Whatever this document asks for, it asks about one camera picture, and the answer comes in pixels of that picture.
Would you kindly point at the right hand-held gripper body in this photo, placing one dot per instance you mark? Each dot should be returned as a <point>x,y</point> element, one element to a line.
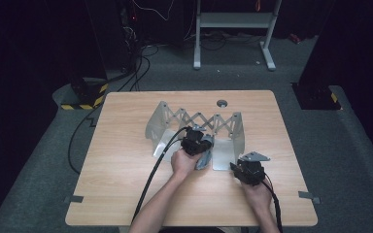
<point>252,169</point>

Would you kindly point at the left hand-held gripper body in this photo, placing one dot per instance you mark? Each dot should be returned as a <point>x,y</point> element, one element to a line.
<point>192,144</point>

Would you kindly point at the person's left hand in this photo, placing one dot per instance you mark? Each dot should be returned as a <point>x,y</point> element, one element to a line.
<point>184,163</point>

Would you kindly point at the person's right hand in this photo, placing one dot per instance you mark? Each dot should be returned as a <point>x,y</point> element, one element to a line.
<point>257,194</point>

